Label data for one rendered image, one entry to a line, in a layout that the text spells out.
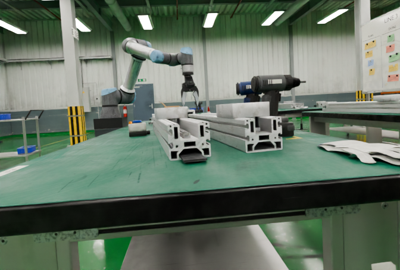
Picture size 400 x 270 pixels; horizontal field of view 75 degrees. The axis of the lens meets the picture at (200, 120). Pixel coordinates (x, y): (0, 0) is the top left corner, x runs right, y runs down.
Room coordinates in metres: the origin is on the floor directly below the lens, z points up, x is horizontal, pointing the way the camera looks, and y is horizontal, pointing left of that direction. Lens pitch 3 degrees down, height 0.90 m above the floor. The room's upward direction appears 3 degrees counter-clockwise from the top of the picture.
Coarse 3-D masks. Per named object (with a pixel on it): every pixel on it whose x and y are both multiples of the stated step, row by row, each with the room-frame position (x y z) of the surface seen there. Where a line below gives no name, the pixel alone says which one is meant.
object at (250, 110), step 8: (224, 104) 0.78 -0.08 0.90; (232, 104) 0.71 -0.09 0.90; (240, 104) 0.72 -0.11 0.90; (248, 104) 0.72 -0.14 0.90; (256, 104) 0.73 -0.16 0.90; (264, 104) 0.73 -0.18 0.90; (224, 112) 0.78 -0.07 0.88; (232, 112) 0.71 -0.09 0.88; (240, 112) 0.72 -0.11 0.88; (248, 112) 0.72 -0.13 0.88; (256, 112) 0.73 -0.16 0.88; (264, 112) 0.73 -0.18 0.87
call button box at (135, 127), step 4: (132, 124) 1.21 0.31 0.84; (136, 124) 1.21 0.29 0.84; (140, 124) 1.21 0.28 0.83; (144, 124) 1.22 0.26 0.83; (132, 128) 1.21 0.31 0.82; (136, 128) 1.21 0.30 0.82; (140, 128) 1.21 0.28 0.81; (144, 128) 1.22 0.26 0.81; (132, 132) 1.21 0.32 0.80; (136, 132) 1.21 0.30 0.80; (140, 132) 1.21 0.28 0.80; (144, 132) 1.22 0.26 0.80; (148, 132) 1.25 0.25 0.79; (132, 136) 1.21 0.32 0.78
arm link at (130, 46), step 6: (126, 42) 1.78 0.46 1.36; (132, 42) 1.78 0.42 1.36; (126, 48) 1.78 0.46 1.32; (132, 48) 1.74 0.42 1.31; (138, 48) 1.70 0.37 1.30; (144, 48) 1.67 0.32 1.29; (150, 48) 1.65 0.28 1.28; (132, 54) 1.90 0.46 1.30; (138, 54) 1.72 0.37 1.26; (144, 54) 1.66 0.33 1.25; (150, 54) 1.62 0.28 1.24; (156, 54) 1.56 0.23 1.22; (162, 54) 1.58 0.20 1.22; (168, 54) 1.62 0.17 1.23; (156, 60) 1.56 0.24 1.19; (162, 60) 1.59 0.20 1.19; (168, 60) 1.62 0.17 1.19
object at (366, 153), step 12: (324, 144) 0.64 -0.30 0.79; (336, 144) 0.61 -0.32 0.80; (348, 144) 0.60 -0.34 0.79; (360, 144) 0.58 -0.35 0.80; (372, 144) 0.56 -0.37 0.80; (384, 144) 0.55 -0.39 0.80; (348, 156) 0.53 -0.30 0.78; (360, 156) 0.49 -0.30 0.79; (372, 156) 0.49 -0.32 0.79; (384, 156) 0.48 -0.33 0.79; (396, 156) 0.44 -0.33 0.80
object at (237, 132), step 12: (204, 120) 1.11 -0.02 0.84; (216, 120) 0.89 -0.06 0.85; (228, 120) 0.77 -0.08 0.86; (240, 120) 0.67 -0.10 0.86; (252, 120) 0.65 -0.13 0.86; (264, 120) 0.70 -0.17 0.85; (276, 120) 0.66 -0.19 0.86; (216, 132) 0.90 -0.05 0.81; (228, 132) 0.77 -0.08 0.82; (240, 132) 0.67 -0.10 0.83; (252, 132) 0.65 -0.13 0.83; (264, 132) 0.68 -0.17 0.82; (276, 132) 0.66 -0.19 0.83; (228, 144) 0.78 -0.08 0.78; (240, 144) 0.68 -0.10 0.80; (252, 144) 0.66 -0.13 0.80; (264, 144) 0.72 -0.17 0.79; (276, 144) 0.69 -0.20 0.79
